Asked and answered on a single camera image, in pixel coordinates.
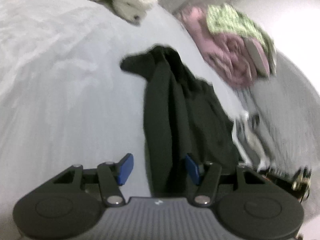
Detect black t-shirt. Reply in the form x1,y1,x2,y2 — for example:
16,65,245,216
120,46,239,197

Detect grey white sock pile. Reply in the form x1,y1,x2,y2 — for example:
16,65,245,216
232,111,272,171

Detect grey padded headboard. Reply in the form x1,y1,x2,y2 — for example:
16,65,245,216
244,53,319,220

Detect folded pink quilt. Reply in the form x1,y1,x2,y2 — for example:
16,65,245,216
178,7,262,89

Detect pink grey pillow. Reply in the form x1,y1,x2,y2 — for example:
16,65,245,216
243,37,270,77

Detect green patterned cloth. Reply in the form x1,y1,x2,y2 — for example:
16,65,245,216
206,3,277,75

